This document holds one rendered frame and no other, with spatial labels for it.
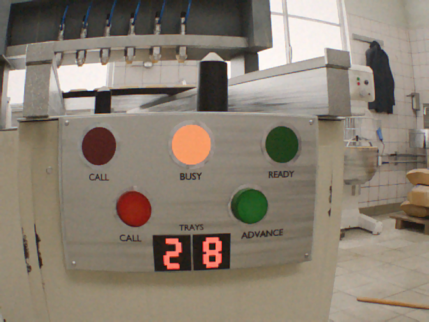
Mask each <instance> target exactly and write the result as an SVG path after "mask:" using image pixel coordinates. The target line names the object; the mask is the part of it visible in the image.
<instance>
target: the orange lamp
mask: <svg viewBox="0 0 429 322"><path fill-rule="evenodd" d="M210 147H211V141H210V138H209V136H208V134H207V132H206V131H205V130H204V129H203V128H201V127H199V126H196V125H187V126H184V127H182V128H180V129H179V130H178V131H177V132H176V134H175V136H174V138H173V141H172V149H173V152H174V154H175V156H176V157H177V158H178V159H179V160H180V161H182V162H183V163H186V164H198V163H199V162H201V161H203V160H204V159H205V158H206V157H207V155H208V153H209V151H210Z"/></svg>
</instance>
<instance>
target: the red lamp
mask: <svg viewBox="0 0 429 322"><path fill-rule="evenodd" d="M82 152H83V155H84V157H85V159H86V160H87V161H88V162H89V163H91V164H93V165H104V164H106V163H107V162H109V161H110V160H111V159H112V157H113V156H114V154H115V152H116V140H115V137H114V135H113V134H112V132H111V131H110V130H108V129H106V128H103V127H96V128H92V129H91V130H90V131H88V133H87V134H86V135H85V136H84V138H83V141H82Z"/></svg>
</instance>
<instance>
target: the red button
mask: <svg viewBox="0 0 429 322"><path fill-rule="evenodd" d="M116 209H117V214H118V216H119V218H120V219H121V220H122V221H123V222H124V223H125V224H126V225H127V226H131V227H140V226H143V225H144V224H145V223H146V222H147V221H148V220H149V218H150V216H151V204H150V202H149V200H148V199H147V197H146V196H145V195H143V194H141V193H140V192H137V191H128V192H125V193H124V194H123V195H121V197H120V198H119V199H118V201H117V208H116Z"/></svg>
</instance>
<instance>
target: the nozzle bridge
mask: <svg viewBox="0 0 429 322"><path fill-rule="evenodd" d="M138 1H139V0H117V1H116V5H115V7H114V11H113V14H112V32H111V34H110V35H111V37H103V28H104V23H105V21H106V17H107V14H108V13H110V12H111V9H112V5H113V3H114V0H94V1H93V3H92V5H91V9H90V11H89V15H88V16H89V17H88V22H89V27H88V32H87V38H85V39H79V38H80V26H81V23H82V21H83V16H85V15H86V13H87V9H88V7H89V4H90V2H91V0H0V129H6V106H7V96H8V80H9V73H10V71H15V70H25V69H26V63H25V59H26V49H27V44H32V43H43V42H55V47H54V53H56V52H63V53H64V55H63V62H62V64H61V66H71V65H77V63H76V59H75V58H76V52H77V51H80V50H86V51H87V54H86V60H85V62H84V65H86V64H96V63H100V50H101V49H111V51H110V59H109V60H108V63H117V62H126V61H125V59H124V49H125V48H128V47H135V48H136V51H135V58H134V60H133V61H151V58H150V55H149V53H150V47H161V48H162V54H161V57H160V59H159V61H177V57H176V47H180V46H186V47H188V55H187V57H186V59H185V61H202V60H203V59H204V58H205V57H206V56H207V55H208V54H209V53H216V54H217V55H218V56H219V57H221V58H222V59H223V60H224V61H230V78H232V77H237V76H239V75H244V74H247V73H251V72H256V71H259V53H258V52H262V51H264V50H268V49H272V48H273V30H272V20H271V3H270V0H192V2H191V6H190V12H189V16H188V20H187V32H186V33H187V34H178V33H179V32H178V23H179V18H180V14H181V12H187V8H188V1H189V0H166V3H165V8H164V11H163V16H162V31H161V34H158V35H153V21H154V20H153V19H154V18H155V13H156V12H161V10H162V4H163V0H141V2H140V6H139V10H138V14H137V28H136V33H135V34H136V35H135V36H127V34H128V22H129V20H130V15H131V13H132V12H135V10H136V8H137V4H138ZM69 2H71V4H70V5H69V7H68V9H67V12H66V16H65V17H66V21H65V24H66V30H65V35H64V40H63V41H57V32H58V27H59V25H60V21H61V18H63V14H64V11H65V8H66V6H67V4H68V3H69Z"/></svg>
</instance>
